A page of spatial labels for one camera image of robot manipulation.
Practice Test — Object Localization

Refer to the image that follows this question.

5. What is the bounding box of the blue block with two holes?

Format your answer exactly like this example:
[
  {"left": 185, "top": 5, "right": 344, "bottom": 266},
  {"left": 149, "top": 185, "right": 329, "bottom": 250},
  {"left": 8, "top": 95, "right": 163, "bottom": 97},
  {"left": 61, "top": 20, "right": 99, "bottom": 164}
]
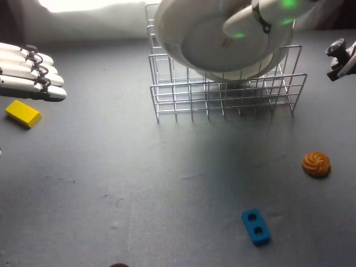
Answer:
[{"left": 241, "top": 207, "right": 272, "bottom": 247}]

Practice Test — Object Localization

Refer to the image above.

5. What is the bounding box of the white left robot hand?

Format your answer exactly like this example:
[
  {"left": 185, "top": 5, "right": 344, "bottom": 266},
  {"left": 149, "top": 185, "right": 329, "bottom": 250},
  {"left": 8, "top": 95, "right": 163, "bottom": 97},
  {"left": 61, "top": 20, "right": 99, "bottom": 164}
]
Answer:
[{"left": 0, "top": 42, "right": 68, "bottom": 102}]

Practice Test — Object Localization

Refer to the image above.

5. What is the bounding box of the orange swirl cookie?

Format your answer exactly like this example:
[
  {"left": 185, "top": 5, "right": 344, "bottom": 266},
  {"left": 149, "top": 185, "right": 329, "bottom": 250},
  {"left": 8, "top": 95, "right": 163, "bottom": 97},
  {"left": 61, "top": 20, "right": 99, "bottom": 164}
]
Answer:
[{"left": 302, "top": 151, "right": 332, "bottom": 179}]

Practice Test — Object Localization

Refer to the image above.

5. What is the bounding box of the yellow block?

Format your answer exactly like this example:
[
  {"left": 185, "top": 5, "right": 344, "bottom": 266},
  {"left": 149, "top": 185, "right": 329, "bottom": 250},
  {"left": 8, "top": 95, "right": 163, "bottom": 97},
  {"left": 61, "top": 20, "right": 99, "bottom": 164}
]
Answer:
[{"left": 4, "top": 100, "right": 42, "bottom": 129}]

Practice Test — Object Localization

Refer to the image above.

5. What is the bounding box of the white plate with dark rim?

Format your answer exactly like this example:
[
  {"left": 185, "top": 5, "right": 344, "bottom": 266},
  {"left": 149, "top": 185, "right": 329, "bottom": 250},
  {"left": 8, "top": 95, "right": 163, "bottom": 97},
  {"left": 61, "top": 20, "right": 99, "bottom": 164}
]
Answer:
[
  {"left": 154, "top": 0, "right": 282, "bottom": 75},
  {"left": 194, "top": 23, "right": 295, "bottom": 82}
]

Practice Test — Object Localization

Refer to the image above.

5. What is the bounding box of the silver wire dish rack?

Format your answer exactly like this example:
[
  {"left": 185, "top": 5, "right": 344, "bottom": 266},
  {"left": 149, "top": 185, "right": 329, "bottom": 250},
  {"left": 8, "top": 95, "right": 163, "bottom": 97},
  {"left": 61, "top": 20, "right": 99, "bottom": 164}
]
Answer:
[{"left": 144, "top": 2, "right": 308, "bottom": 123}]

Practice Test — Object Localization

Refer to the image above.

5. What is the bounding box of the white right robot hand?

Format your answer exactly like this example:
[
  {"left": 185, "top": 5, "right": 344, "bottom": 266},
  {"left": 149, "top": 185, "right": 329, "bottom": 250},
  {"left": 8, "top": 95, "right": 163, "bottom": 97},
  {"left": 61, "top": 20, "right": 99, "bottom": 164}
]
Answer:
[{"left": 222, "top": 0, "right": 317, "bottom": 39}]

